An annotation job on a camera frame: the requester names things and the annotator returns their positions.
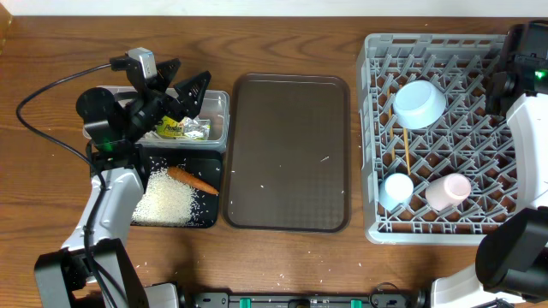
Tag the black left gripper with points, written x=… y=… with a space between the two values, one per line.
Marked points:
x=183 y=109

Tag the yellow green snack wrapper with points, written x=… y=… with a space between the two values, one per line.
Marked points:
x=187 y=128

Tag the orange carrot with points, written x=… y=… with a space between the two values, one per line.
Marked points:
x=188 y=179

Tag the light blue bowl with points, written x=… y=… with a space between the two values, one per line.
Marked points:
x=418 y=105

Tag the wooden chopstick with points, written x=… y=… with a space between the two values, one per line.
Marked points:
x=406 y=148
x=390 y=113

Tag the pink cup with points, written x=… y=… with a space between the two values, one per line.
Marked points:
x=448 y=191

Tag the light blue cup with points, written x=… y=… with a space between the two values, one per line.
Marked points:
x=396 y=189

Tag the white napkin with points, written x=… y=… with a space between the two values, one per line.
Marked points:
x=151 y=135

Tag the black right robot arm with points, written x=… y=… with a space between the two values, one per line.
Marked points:
x=512 y=260

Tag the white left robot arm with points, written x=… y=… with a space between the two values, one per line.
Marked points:
x=119 y=168

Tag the grey dishwasher rack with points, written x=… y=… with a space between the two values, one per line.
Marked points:
x=464 y=140

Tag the clear plastic bin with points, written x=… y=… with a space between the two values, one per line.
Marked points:
x=215 y=107

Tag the black plastic tray bin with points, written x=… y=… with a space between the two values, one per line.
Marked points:
x=205 y=165

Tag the pile of white rice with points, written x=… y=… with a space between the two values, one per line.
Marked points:
x=166 y=202

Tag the brown serving tray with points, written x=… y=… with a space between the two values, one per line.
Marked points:
x=287 y=161

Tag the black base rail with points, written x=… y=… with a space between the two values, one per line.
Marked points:
x=226 y=300

